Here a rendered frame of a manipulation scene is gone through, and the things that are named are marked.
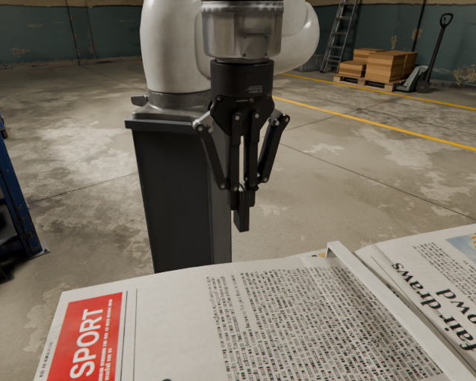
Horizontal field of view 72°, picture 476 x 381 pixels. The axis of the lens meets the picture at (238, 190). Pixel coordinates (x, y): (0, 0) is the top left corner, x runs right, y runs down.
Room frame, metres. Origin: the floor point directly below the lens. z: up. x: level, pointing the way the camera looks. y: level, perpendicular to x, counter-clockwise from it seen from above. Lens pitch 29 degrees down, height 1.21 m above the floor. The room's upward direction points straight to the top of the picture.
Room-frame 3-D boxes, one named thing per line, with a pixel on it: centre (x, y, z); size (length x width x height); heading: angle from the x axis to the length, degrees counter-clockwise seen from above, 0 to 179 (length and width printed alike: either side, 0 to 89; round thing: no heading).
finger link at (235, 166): (0.41, 0.01, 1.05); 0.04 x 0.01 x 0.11; 19
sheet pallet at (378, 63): (6.39, -2.53, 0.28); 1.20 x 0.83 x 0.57; 39
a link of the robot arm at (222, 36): (0.41, 0.00, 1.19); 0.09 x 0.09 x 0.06
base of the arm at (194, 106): (0.80, 0.15, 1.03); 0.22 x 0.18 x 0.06; 76
